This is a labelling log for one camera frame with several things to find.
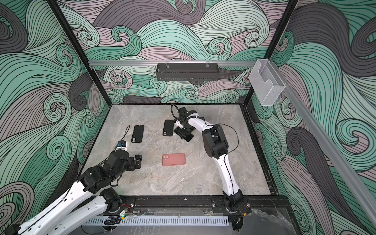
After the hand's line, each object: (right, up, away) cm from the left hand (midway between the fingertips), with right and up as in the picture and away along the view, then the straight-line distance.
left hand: (135, 156), depth 76 cm
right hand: (+28, +9, +27) cm, 39 cm away
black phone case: (+14, +13, +28) cm, 34 cm away
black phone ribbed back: (+29, +7, +19) cm, 36 cm away
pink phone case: (+19, -6, +14) cm, 25 cm away
